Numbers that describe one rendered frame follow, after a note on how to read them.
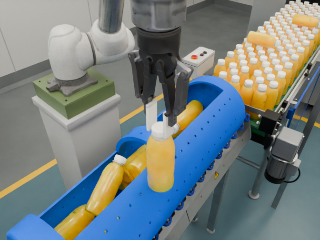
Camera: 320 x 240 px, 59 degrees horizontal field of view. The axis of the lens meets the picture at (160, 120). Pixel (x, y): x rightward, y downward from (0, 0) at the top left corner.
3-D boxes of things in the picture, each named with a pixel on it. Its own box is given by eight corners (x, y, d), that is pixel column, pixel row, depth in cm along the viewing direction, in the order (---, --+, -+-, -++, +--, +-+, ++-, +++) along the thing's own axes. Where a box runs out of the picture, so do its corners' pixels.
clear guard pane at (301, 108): (270, 171, 176) (294, 109, 145) (304, 109, 225) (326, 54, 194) (271, 171, 175) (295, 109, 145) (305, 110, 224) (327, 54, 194)
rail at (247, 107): (198, 92, 155) (199, 87, 154) (199, 92, 156) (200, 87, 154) (270, 119, 137) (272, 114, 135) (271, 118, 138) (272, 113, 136)
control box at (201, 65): (181, 75, 161) (182, 58, 154) (198, 61, 173) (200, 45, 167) (196, 80, 156) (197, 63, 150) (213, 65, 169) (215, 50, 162)
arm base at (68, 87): (38, 85, 136) (35, 75, 132) (77, 69, 148) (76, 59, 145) (59, 101, 126) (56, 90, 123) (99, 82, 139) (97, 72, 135)
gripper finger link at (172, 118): (172, 101, 55) (185, 106, 54) (172, 121, 58) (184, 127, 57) (167, 105, 54) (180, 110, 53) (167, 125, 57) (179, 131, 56)
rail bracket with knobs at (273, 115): (253, 130, 138) (257, 114, 132) (258, 123, 143) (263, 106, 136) (273, 138, 134) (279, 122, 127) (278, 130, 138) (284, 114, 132)
